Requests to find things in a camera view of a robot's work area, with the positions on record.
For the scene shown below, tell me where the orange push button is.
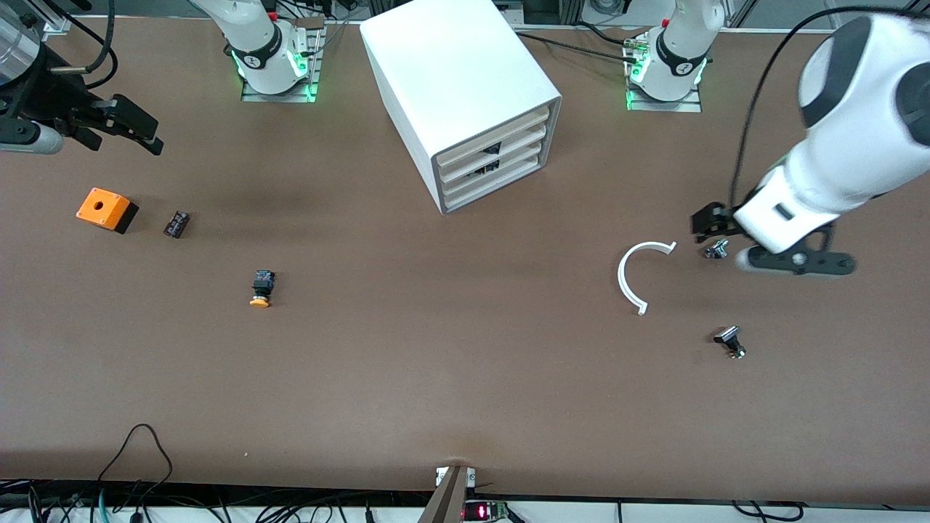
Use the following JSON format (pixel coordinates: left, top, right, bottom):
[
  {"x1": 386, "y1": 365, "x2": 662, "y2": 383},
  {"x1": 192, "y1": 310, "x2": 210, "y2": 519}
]
[{"x1": 248, "y1": 269, "x2": 278, "y2": 309}]

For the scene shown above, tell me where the white drawer cabinet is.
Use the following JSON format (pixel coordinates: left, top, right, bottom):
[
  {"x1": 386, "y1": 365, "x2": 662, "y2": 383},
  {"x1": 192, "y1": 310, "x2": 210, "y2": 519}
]
[{"x1": 360, "y1": 0, "x2": 564, "y2": 216}]

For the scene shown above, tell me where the cream plastic drawer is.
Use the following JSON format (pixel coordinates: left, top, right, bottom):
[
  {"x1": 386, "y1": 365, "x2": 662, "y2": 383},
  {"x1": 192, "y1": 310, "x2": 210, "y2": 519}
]
[
  {"x1": 438, "y1": 105, "x2": 551, "y2": 170},
  {"x1": 442, "y1": 155, "x2": 544, "y2": 212},
  {"x1": 440, "y1": 125, "x2": 547, "y2": 183},
  {"x1": 441, "y1": 141, "x2": 546, "y2": 196}
]

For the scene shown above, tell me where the orange box with black base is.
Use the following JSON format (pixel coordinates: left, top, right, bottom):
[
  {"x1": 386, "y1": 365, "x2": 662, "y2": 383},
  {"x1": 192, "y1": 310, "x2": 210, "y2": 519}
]
[{"x1": 76, "y1": 187, "x2": 140, "y2": 235}]

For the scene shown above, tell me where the device with red display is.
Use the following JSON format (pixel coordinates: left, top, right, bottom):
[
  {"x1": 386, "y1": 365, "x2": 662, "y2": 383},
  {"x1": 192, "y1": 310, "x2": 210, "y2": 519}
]
[{"x1": 464, "y1": 500, "x2": 511, "y2": 523}]

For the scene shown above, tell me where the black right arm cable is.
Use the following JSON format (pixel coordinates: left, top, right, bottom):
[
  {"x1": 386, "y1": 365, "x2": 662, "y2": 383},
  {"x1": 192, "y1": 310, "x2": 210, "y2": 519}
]
[{"x1": 44, "y1": 0, "x2": 118, "y2": 93}]

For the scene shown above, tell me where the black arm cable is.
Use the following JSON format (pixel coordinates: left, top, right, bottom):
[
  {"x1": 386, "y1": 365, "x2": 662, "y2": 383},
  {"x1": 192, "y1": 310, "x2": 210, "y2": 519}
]
[
  {"x1": 728, "y1": 6, "x2": 918, "y2": 209},
  {"x1": 44, "y1": 0, "x2": 118, "y2": 93}
]

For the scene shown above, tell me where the white semicircular plastic bracket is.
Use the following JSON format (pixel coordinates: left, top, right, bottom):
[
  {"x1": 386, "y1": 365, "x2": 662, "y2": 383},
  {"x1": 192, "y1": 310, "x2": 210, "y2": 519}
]
[{"x1": 618, "y1": 241, "x2": 678, "y2": 316}]

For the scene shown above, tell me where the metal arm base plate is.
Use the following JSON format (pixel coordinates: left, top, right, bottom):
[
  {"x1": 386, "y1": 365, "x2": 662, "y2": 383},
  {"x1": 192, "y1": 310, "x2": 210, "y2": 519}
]
[
  {"x1": 241, "y1": 18, "x2": 325, "y2": 103},
  {"x1": 625, "y1": 33, "x2": 703, "y2": 113}
]

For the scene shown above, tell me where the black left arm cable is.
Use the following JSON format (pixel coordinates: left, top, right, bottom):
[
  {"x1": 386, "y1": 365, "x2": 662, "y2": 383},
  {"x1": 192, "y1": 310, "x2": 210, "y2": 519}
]
[{"x1": 728, "y1": 6, "x2": 918, "y2": 209}]

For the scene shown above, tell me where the black base power cable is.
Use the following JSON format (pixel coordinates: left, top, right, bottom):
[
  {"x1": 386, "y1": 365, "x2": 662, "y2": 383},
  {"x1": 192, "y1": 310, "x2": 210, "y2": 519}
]
[
  {"x1": 573, "y1": 20, "x2": 640, "y2": 48},
  {"x1": 514, "y1": 31, "x2": 640, "y2": 63}
]

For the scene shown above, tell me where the black cable below table edge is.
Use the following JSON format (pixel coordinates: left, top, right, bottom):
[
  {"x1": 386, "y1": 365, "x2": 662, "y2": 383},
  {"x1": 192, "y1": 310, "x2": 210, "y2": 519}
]
[{"x1": 730, "y1": 500, "x2": 806, "y2": 522}]

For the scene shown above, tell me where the thin black looped cable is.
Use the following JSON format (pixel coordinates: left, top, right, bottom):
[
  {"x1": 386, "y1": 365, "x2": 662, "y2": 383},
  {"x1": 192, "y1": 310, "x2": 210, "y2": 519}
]
[{"x1": 97, "y1": 423, "x2": 174, "y2": 506}]

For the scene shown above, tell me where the brown camera mount post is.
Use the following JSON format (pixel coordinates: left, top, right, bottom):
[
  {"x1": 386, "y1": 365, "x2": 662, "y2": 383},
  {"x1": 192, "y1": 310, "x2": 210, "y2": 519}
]
[{"x1": 417, "y1": 465, "x2": 477, "y2": 523}]

